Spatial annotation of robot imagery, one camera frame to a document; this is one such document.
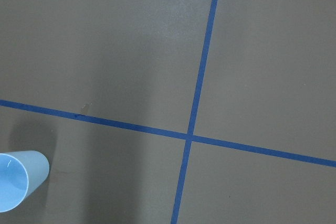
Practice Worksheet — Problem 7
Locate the light blue plastic cup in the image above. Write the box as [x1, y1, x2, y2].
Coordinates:
[1, 151, 50, 212]

